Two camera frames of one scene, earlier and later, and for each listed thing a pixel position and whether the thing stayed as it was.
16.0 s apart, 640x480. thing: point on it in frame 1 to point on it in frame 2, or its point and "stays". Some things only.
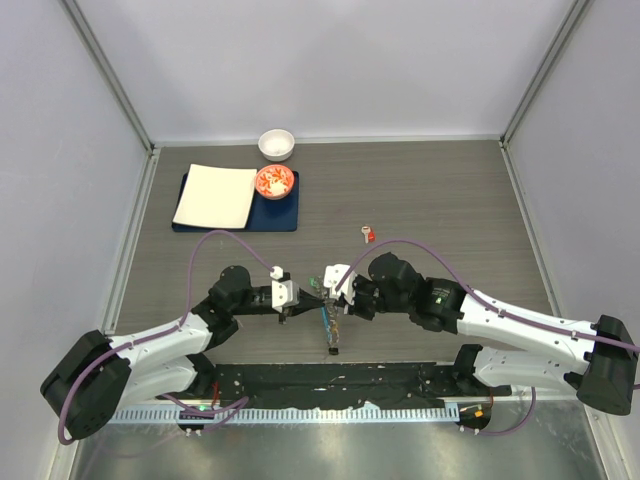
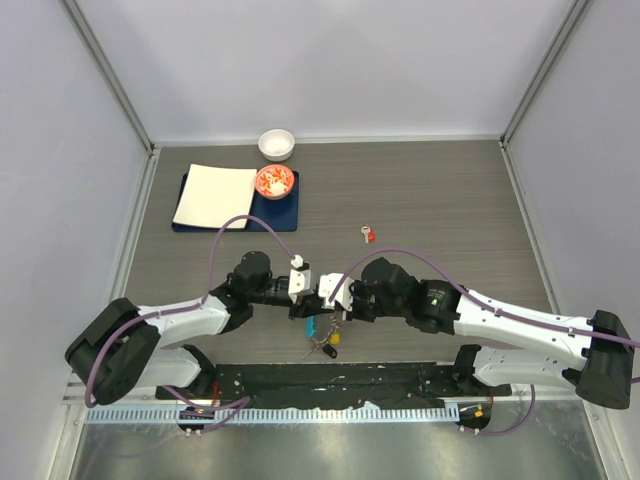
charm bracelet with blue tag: x=329 y=310 to x=310 y=327
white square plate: x=216 y=197 stays
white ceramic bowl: x=276 y=145 stays
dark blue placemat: x=264 y=214 stays
